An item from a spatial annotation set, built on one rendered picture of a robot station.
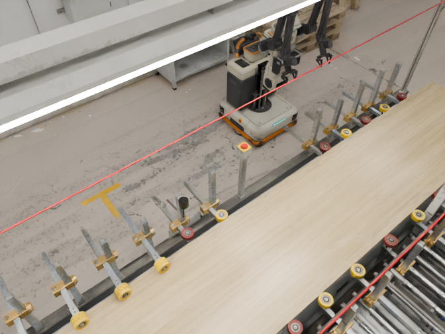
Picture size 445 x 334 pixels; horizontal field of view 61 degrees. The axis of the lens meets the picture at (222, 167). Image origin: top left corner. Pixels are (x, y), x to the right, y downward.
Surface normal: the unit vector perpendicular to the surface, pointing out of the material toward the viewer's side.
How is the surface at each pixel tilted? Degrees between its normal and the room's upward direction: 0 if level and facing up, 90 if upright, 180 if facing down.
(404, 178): 0
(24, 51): 0
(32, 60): 90
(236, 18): 61
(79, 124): 0
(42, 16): 90
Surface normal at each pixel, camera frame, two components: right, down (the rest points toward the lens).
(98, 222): 0.00, -0.66
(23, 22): 0.63, 0.59
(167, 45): 0.55, 0.19
